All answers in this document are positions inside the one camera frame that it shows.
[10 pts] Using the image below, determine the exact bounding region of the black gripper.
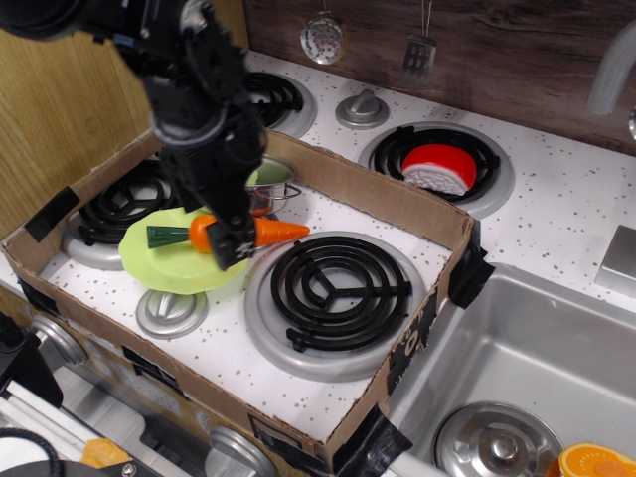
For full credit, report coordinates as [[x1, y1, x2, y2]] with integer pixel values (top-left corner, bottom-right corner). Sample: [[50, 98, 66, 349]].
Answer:
[[153, 106, 266, 270]]

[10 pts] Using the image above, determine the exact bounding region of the orange toy carrot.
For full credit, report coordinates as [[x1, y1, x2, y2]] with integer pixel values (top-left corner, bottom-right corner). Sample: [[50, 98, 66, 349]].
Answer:
[[146, 215, 310, 253]]

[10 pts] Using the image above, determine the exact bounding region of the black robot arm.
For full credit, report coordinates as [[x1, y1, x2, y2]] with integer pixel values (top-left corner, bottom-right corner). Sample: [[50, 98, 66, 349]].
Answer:
[[1, 1, 266, 269]]

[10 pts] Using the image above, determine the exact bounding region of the light green plastic plate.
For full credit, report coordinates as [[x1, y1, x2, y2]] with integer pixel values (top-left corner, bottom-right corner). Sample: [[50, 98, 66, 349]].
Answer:
[[118, 208, 247, 294]]

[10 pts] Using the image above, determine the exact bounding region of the green toy vegetable in pot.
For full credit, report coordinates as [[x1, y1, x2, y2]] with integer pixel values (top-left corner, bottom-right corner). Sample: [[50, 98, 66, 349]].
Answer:
[[245, 170, 259, 186]]

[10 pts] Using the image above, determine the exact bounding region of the small steel pot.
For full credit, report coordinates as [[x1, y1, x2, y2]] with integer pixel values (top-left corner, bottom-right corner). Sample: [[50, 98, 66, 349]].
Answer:
[[245, 154, 302, 217]]

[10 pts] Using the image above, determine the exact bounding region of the front left black burner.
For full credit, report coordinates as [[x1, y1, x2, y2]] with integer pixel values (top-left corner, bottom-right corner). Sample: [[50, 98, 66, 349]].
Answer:
[[62, 156, 181, 271]]

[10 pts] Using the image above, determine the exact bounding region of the black burner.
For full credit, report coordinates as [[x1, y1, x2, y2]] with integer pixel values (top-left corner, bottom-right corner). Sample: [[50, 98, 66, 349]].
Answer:
[[244, 232, 428, 383], [62, 156, 181, 271], [358, 121, 515, 220], [244, 73, 317, 139]]

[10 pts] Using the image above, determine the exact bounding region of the front silver stove knob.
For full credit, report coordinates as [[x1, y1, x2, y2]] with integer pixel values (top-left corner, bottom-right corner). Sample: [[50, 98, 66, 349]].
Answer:
[[136, 290, 208, 340]]

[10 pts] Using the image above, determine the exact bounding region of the silver stove knob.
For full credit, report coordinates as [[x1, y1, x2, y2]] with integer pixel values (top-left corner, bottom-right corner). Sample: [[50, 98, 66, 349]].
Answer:
[[136, 290, 208, 340], [335, 89, 390, 130]]

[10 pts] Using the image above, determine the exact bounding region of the back left black burner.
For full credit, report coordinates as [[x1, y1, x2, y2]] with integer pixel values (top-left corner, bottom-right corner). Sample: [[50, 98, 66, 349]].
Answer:
[[244, 73, 317, 139]]

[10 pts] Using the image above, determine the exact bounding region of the front right black burner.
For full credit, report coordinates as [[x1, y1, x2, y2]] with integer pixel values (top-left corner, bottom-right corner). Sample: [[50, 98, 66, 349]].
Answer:
[[244, 232, 428, 383]]

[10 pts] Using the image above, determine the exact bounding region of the back silver stove knob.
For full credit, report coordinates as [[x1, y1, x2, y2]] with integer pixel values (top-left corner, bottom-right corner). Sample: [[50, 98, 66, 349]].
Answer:
[[335, 89, 390, 130]]

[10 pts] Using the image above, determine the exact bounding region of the silver oven knob left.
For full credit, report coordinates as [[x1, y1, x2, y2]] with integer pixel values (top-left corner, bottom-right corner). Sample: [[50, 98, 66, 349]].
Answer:
[[31, 315, 88, 372]]

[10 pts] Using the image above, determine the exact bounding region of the silver oven knob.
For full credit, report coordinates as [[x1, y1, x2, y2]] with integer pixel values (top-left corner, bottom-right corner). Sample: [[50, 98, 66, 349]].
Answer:
[[204, 425, 278, 477], [31, 315, 88, 372]]

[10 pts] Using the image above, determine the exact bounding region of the hanging silver strainer ladle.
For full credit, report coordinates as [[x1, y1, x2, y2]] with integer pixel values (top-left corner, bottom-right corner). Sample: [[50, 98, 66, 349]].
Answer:
[[300, 1, 348, 66]]

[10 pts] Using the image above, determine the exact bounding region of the red white toy cheese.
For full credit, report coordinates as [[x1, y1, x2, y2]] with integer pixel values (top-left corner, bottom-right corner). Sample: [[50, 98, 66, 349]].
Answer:
[[401, 144, 477, 196]]

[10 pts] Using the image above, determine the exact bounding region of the silver oven knob right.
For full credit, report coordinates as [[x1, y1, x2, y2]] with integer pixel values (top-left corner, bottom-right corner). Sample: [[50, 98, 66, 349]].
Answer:
[[204, 425, 278, 477]]

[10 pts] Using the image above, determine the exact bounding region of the hanging silver spatula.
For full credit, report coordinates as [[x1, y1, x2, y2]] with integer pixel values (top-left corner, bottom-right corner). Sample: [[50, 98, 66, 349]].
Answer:
[[399, 1, 437, 87]]

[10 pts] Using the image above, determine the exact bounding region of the brown cardboard fence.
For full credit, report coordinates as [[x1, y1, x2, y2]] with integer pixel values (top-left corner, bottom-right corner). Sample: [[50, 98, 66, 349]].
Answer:
[[2, 132, 479, 476]]

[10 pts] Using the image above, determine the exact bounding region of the back right black burner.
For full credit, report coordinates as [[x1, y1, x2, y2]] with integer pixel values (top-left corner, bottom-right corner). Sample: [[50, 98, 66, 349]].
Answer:
[[358, 121, 515, 220]]

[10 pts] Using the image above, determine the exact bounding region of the steel sink basin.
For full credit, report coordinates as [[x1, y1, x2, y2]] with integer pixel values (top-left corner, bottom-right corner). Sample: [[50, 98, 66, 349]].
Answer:
[[388, 265, 635, 476]]

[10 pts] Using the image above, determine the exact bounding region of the silver pot lid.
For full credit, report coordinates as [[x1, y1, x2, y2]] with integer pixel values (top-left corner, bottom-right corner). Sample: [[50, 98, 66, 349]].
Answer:
[[431, 401, 563, 476]]

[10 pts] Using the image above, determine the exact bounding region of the silver faucet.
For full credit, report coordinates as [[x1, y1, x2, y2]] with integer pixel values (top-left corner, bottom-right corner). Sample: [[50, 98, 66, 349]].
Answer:
[[586, 20, 635, 117]]

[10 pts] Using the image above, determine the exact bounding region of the orange slice toy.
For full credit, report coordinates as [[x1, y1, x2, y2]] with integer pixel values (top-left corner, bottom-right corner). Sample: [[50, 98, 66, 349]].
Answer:
[[546, 443, 635, 477]]

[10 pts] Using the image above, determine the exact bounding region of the black cable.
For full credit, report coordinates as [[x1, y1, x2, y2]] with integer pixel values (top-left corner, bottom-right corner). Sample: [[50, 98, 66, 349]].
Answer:
[[0, 427, 64, 477]]

